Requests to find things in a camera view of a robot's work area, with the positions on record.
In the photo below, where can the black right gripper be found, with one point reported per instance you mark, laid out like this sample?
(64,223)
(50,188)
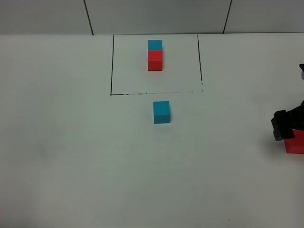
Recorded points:
(284,122)

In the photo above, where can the red template cube block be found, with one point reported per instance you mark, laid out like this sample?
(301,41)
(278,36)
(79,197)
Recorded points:
(155,60)

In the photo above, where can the blue template cube block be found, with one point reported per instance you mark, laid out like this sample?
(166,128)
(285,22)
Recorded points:
(154,44)

